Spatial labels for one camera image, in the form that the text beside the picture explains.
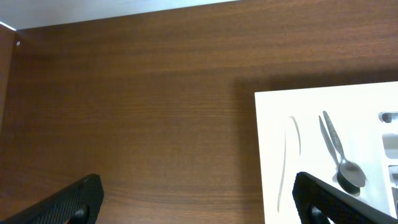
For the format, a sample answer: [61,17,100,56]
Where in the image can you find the white plastic cutlery tray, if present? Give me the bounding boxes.
[255,82,397,223]

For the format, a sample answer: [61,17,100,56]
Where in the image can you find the small dark metal tongs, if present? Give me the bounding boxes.
[318,111,367,196]

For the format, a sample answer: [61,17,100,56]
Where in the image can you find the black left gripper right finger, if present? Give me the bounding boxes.
[292,172,397,224]

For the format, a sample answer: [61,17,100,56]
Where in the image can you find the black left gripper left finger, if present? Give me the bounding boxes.
[1,174,104,224]

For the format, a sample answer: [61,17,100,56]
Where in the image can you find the pale pink plastic knife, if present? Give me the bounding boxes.
[277,116,301,214]

